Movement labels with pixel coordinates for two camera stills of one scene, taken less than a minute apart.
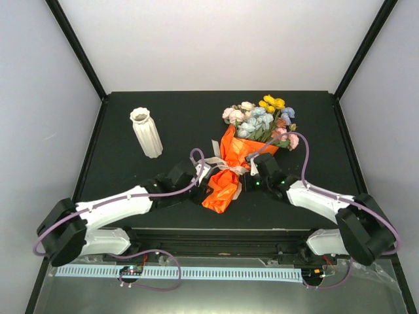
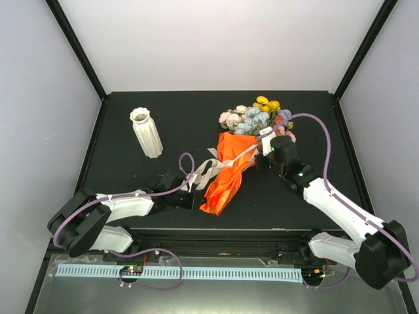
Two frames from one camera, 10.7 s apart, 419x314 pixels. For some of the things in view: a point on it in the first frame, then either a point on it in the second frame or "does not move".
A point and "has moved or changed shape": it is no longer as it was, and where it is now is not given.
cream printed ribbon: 220,162 -> 217,163
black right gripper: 247,186 -> 260,164
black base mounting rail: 283,246 does not move
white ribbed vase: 147,131 does not move
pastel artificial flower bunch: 264,122 has moved or changed shape
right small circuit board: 314,273 does not move
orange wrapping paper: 224,187 does not move
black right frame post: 380,20 does not move
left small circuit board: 131,270 does not move
